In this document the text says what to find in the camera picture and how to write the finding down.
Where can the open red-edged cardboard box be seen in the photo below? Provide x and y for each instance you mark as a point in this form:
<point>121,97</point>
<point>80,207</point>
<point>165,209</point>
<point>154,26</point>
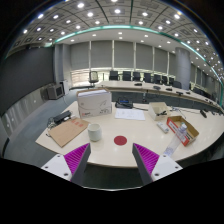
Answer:
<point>173,127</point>

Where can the grey box monitor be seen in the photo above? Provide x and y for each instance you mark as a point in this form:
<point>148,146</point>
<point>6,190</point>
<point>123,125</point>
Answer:
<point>55,91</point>

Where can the brown paper envelope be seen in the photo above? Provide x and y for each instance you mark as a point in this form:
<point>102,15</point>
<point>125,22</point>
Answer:
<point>68,131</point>

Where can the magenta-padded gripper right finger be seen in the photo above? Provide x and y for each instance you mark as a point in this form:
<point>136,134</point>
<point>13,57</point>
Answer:
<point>146,159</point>

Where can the black power adapter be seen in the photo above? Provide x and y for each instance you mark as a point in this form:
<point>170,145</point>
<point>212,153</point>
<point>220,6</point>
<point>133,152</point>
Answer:
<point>62,117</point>

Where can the black desk telephone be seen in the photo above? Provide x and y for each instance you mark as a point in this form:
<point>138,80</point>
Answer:
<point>124,103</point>

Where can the white ceramic mug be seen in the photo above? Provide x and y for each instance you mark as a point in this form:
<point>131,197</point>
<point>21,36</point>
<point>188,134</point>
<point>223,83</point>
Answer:
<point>94,132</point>

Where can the flat round red coaster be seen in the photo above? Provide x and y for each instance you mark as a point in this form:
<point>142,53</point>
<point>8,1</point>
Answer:
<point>120,140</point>

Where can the white remote control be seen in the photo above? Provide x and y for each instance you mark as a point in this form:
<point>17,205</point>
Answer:
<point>163,127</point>

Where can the large white cardboard box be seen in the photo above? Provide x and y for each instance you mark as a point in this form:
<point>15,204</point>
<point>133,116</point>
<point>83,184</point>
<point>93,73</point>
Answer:
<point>94,103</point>

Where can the row of black office chairs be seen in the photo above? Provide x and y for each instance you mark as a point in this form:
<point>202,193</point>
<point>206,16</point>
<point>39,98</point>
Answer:
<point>127,76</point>

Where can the round ceiling lights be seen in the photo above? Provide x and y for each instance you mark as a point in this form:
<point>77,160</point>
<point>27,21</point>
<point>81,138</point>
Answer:
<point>90,14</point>

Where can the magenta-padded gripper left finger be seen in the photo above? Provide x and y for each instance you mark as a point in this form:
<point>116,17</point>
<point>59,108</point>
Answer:
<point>77,159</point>

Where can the white paper sheet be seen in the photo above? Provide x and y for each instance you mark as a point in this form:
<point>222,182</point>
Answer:
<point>130,114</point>

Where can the small open white box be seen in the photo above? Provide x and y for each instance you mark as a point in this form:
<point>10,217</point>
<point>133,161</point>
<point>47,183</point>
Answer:
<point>156,108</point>

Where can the small black tool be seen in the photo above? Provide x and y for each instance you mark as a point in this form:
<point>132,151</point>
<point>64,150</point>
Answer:
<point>162,113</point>

